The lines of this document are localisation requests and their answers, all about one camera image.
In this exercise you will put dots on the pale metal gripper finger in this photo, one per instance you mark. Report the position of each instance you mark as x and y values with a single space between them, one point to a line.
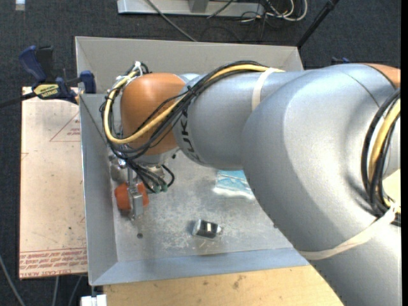
138 204

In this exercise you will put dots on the orange ball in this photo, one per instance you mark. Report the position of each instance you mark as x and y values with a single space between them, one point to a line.
121 198

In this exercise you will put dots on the grey metal bin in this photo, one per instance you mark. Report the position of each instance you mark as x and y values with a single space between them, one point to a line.
178 244

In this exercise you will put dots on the clear glass block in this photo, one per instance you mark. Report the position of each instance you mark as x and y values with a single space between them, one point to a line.
206 228

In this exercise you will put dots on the blue and white packet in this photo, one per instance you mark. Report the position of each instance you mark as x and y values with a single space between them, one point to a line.
231 183

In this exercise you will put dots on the brown cardboard board, red print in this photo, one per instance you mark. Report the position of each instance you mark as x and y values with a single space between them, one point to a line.
51 177

